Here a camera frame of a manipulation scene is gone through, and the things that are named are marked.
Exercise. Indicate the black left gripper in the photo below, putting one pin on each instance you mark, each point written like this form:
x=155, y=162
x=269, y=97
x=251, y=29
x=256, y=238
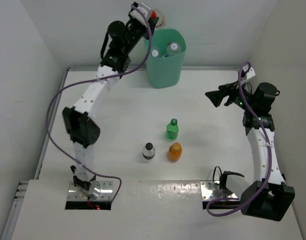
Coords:
x=151, y=23

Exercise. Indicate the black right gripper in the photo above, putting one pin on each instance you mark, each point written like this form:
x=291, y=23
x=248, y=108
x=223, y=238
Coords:
x=217, y=96

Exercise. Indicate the small red-cap cola bottle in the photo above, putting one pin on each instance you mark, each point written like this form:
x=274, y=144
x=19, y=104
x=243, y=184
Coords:
x=157, y=14

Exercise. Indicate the Aquafina bottle white cap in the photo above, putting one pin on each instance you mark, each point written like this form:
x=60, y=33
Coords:
x=155, y=52

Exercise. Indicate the clear bottle colourful label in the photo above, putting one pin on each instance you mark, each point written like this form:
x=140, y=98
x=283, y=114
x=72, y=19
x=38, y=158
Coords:
x=173, y=49

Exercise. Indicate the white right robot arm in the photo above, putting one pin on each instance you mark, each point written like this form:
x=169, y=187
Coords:
x=268, y=197

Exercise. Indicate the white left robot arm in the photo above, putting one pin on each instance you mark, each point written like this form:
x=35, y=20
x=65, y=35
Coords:
x=79, y=120

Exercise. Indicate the green plastic bin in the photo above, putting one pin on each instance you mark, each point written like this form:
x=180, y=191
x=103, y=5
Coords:
x=165, y=72

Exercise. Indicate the green soda bottle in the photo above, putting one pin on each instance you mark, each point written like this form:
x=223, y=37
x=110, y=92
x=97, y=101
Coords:
x=172, y=129

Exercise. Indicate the orange juice bottle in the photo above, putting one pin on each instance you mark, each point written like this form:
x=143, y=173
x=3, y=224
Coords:
x=175, y=152

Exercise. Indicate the black-cap black-label bottle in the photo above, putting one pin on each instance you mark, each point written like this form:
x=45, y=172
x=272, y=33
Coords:
x=148, y=152

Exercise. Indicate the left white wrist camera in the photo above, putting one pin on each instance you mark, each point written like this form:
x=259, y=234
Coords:
x=140, y=12

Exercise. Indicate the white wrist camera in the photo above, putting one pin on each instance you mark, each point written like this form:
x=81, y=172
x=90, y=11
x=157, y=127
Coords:
x=247, y=73
x=140, y=12

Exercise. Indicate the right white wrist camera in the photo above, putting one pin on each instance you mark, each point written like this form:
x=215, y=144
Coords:
x=247, y=73

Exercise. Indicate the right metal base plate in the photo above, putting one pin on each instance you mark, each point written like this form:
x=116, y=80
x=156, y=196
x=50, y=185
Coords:
x=210, y=191

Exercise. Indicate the metal base plate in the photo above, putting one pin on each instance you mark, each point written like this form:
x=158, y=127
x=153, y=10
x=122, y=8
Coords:
x=210, y=191
x=99, y=191

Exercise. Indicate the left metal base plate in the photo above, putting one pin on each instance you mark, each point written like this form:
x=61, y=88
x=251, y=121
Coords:
x=99, y=191

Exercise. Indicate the aluminium rail left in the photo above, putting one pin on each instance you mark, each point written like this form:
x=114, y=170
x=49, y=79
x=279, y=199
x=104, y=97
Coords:
x=23, y=105

